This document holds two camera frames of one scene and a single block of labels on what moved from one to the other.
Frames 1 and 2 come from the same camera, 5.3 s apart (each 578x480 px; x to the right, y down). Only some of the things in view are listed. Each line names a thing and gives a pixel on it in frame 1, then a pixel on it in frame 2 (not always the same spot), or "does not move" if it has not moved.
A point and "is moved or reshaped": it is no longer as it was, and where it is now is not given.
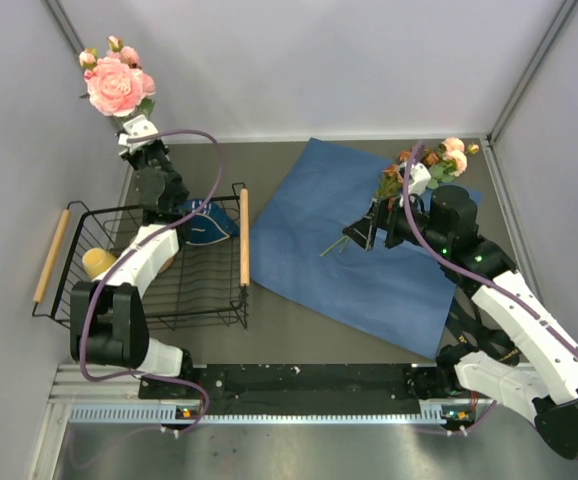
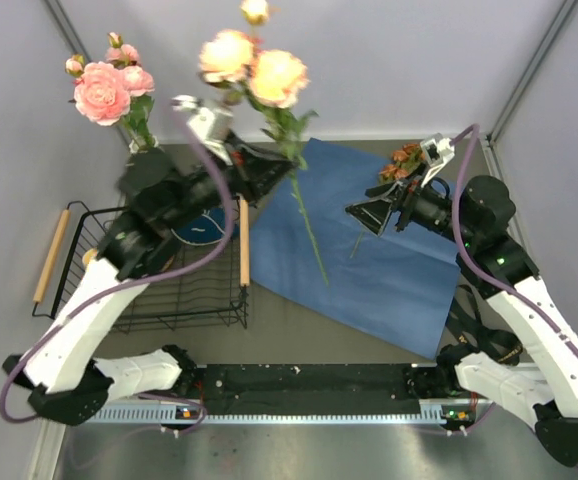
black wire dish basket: (211, 283) does not move
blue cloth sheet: (301, 252) does not move
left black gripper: (131, 158) → (256, 170)
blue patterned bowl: (211, 224) does not move
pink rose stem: (116, 83) is moved or reshaped
